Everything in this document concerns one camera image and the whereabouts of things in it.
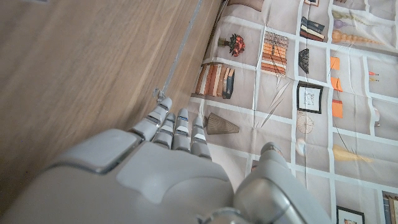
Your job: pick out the bookshelf print fabric backdrop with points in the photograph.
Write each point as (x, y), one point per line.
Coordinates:
(351, 102)

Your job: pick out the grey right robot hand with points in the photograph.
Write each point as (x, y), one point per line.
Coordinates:
(140, 180)

